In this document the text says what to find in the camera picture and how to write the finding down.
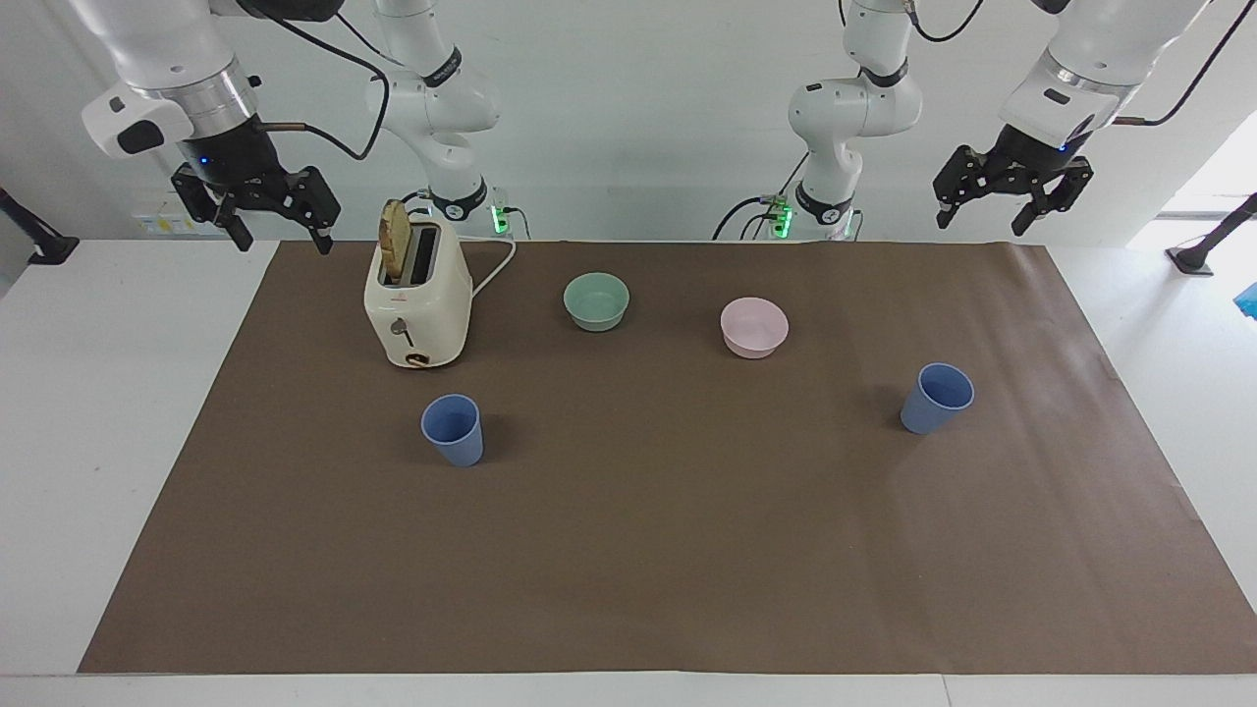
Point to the black stand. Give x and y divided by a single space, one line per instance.
1203 250
44 245

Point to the green bowl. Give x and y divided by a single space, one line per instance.
596 302

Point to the cream toaster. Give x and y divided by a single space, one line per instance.
422 314

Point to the toasted bread slice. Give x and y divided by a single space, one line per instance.
393 241

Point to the blue cup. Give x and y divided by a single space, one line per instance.
454 432
933 403

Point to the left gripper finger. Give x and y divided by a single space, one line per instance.
962 177
1065 191

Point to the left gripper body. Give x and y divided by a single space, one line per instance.
1036 157

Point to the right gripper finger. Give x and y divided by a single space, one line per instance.
316 201
211 208

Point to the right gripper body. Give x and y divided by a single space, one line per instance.
236 157

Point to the blue object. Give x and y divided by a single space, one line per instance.
1249 299

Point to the pink bowl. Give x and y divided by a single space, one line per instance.
754 329

